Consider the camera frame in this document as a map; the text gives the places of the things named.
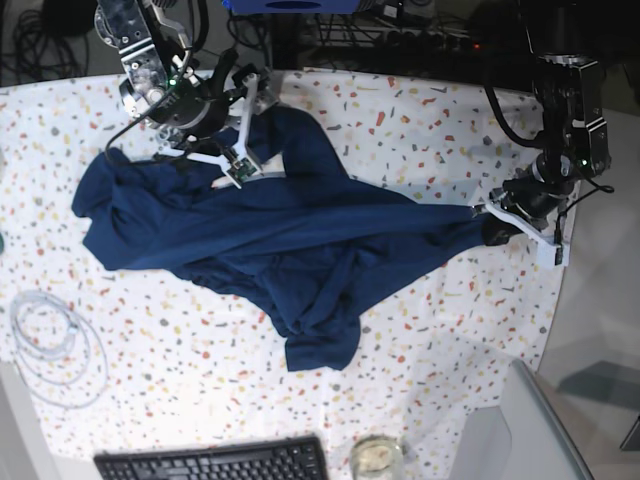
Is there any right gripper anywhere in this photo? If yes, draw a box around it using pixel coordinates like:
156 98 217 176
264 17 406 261
149 48 280 137

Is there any clear glass jar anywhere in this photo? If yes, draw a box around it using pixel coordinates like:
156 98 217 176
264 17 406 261
349 435 405 480

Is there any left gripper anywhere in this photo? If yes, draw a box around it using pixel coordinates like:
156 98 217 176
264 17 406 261
481 168 575 246

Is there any blue box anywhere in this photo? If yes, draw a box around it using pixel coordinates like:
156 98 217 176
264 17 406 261
222 0 376 15

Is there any black computer keyboard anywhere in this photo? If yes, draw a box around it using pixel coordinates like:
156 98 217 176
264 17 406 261
93 436 329 480

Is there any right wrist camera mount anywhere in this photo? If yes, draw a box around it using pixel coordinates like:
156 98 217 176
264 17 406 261
149 69 281 190

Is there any coiled white cable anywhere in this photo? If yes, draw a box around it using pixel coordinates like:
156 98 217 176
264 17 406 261
9 289 110 411

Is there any terrazzo pattern table cloth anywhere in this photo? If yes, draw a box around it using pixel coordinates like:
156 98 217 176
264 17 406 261
1 76 563 479

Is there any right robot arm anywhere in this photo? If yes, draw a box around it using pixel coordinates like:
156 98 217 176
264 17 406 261
94 1 277 137

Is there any dark blue t-shirt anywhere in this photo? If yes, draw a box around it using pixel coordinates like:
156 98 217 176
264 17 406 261
72 106 494 371

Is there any black wire rack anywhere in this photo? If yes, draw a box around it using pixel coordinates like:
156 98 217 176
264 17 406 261
299 11 478 51

